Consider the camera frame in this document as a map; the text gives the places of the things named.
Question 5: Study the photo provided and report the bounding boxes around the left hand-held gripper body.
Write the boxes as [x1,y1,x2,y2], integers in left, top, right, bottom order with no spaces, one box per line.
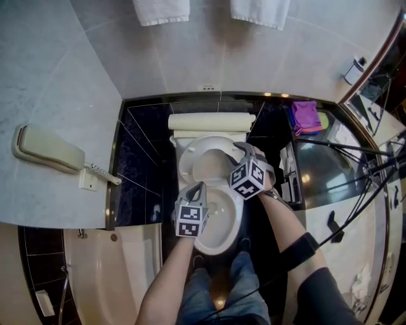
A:
[173,198,211,239]

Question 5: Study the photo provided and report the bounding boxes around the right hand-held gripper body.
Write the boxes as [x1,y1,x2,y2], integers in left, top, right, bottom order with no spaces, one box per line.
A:
[226,151,277,201]

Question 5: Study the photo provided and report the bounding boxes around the person's left forearm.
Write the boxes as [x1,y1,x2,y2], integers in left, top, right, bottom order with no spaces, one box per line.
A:
[136,236,195,325]

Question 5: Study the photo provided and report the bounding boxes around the person's right forearm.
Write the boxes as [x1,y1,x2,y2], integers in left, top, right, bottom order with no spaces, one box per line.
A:
[257,185,327,301]

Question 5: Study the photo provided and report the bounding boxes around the white toilet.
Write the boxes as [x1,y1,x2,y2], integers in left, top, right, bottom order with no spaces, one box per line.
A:
[169,133,247,256]

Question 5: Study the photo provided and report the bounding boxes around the blue cloth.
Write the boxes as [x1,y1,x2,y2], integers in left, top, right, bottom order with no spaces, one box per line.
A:
[286,107,299,128]

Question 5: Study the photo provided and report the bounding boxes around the orange cloth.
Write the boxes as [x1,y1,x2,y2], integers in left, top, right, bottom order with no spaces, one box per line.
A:
[294,124,323,137]

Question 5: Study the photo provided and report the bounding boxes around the purple cloth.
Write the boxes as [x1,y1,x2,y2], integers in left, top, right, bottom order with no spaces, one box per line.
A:
[291,100,322,131]

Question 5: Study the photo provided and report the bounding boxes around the person's blue jeans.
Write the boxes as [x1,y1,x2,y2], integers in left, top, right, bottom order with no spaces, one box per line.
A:
[176,251,271,325]

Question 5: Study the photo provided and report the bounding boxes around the black armband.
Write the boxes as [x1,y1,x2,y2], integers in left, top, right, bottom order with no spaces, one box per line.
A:
[278,232,320,272]

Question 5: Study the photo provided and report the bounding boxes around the folded white towel on counter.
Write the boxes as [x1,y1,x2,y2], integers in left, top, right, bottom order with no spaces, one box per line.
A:
[329,123,362,150]

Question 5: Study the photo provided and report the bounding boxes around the black tripod light stand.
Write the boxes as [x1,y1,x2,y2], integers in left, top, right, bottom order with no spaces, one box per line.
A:
[296,138,406,247]

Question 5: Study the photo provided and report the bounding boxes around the white bathtub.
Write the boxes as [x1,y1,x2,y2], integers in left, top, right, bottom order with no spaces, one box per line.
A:
[62,223,163,325]

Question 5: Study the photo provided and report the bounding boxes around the chrome bathtub grab bar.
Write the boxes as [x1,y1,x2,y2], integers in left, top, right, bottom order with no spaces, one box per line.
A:
[58,265,70,325]

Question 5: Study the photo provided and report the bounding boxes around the crumpled white washcloth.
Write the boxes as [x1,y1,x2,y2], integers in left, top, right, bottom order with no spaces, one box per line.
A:
[350,263,372,296]

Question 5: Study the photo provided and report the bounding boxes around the white soap dish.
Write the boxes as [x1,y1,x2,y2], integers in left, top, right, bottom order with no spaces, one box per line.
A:
[35,289,56,317]

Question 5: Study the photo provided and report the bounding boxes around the chrome sink faucet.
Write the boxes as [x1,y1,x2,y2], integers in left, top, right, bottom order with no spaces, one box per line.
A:
[351,295,370,315]

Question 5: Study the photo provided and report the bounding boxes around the right hand-held gripper cable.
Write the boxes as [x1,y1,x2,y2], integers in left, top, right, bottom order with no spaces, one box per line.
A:
[262,187,294,212]

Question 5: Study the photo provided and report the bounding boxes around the coiled telephone cord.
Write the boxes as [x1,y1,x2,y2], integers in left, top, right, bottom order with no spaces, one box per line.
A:
[84,162,122,185]

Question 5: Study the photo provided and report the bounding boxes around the white telephone wall plate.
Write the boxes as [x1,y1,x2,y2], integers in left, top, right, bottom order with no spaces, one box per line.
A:
[78,168,98,192]

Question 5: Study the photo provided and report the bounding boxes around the white wall soap dispenser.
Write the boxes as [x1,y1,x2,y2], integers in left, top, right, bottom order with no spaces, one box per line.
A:
[341,56,368,86]

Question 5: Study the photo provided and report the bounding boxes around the beige wall telephone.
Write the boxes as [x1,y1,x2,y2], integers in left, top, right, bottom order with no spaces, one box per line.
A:
[11,124,86,175]

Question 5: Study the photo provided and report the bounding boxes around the framed wall mirror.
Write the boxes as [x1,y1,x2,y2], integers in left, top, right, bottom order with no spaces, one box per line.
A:
[338,9,406,153]

